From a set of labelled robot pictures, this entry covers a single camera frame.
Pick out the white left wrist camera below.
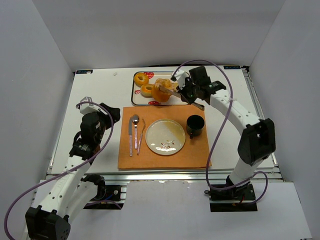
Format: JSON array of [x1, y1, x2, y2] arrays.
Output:
[[76, 96, 100, 115]]

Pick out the glazed donut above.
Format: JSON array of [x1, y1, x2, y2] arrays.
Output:
[[140, 83, 154, 98], [133, 72, 149, 87]]

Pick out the cream ceramic plate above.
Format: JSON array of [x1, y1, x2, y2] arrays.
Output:
[[145, 118, 186, 156]]

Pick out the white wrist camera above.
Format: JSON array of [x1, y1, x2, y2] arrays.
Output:
[[76, 96, 100, 115], [171, 69, 189, 90]]

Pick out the pink handled spoon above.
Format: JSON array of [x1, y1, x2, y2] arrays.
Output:
[[132, 114, 140, 150]]

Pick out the aluminium table frame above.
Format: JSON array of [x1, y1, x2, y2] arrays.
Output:
[[31, 65, 286, 208]]

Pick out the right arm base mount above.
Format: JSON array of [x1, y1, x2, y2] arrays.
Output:
[[204, 182, 258, 213]]

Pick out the glazed donut in front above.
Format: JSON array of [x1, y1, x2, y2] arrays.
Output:
[[140, 83, 154, 98]]

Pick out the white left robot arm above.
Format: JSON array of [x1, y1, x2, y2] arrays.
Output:
[[25, 101, 121, 240]]

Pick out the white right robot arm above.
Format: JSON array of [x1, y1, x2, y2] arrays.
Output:
[[171, 66, 276, 187]]

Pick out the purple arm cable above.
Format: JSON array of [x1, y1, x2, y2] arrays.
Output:
[[3, 101, 115, 239], [170, 59, 270, 206]]

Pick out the pink handled fork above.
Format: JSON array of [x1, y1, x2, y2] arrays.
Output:
[[137, 118, 146, 156]]

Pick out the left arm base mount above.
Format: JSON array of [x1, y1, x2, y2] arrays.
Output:
[[80, 174, 123, 210]]

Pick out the large orange swirl bread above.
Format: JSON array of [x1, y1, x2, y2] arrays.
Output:
[[151, 78, 178, 103]]

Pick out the metal serving tongs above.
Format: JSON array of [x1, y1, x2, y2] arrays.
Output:
[[158, 85, 205, 111]]

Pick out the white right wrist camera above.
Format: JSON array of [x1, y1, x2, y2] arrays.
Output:
[[171, 69, 189, 90]]

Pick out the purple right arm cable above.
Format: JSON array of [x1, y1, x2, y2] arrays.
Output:
[[170, 59, 270, 206]]

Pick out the orange cloth placemat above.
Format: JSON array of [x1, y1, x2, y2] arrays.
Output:
[[117, 105, 210, 170]]

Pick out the glazed donut at back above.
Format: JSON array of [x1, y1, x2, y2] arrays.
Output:
[[133, 72, 149, 87]]

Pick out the strawberry pattern tray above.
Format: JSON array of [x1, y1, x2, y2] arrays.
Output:
[[131, 71, 187, 106]]

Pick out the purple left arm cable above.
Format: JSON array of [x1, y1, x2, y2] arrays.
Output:
[[3, 101, 115, 239]]

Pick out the dark green mug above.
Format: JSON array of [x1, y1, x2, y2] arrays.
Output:
[[186, 115, 205, 139]]

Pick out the pink handled knife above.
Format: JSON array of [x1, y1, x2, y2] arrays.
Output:
[[128, 117, 133, 157]]

